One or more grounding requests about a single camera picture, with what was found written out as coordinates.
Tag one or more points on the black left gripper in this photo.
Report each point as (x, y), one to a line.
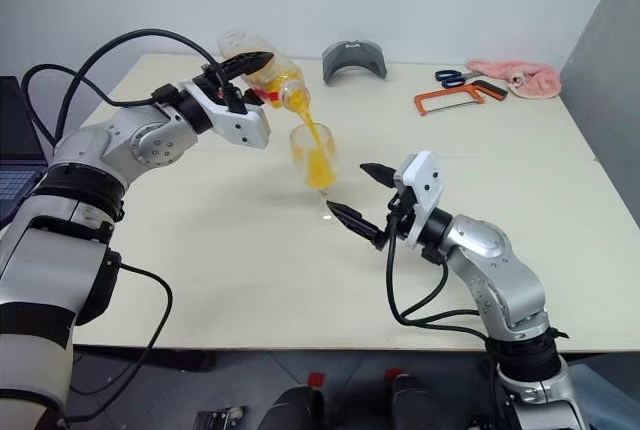
(215, 81)

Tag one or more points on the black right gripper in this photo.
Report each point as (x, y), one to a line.
(402, 220)

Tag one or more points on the plastic bottle with orange liquid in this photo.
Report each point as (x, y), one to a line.
(282, 72)

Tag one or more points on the clear wine glass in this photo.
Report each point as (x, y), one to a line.
(317, 170)

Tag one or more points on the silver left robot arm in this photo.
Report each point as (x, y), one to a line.
(90, 150)

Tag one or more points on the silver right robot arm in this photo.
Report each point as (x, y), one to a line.
(480, 245)

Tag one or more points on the grey curved visor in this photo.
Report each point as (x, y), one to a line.
(352, 55)

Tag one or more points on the orange hacksaw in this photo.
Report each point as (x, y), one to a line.
(450, 95)

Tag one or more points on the pink cloth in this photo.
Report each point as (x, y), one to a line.
(532, 80)

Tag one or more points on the dark rounded shape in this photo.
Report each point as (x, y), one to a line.
(297, 410)
(417, 405)

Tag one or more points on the dark laptop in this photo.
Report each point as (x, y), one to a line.
(15, 115)

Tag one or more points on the grey partition panel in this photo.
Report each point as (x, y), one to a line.
(605, 75)

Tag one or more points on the black device with white knob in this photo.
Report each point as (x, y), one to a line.
(217, 419)

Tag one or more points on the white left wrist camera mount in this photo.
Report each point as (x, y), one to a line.
(240, 125)

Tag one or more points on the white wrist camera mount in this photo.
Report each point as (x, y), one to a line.
(425, 180)
(240, 125)

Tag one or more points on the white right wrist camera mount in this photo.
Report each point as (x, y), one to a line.
(425, 180)

